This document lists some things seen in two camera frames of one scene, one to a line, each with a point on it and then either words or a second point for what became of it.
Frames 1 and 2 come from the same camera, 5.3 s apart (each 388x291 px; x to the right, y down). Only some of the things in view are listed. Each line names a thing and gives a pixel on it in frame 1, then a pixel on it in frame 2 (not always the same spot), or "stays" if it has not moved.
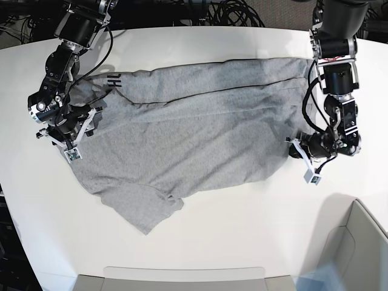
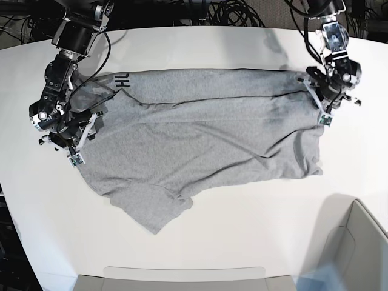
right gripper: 321,144 → 331,88
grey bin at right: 353,244 stays
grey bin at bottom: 185,278 stays
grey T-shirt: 170,134 stays
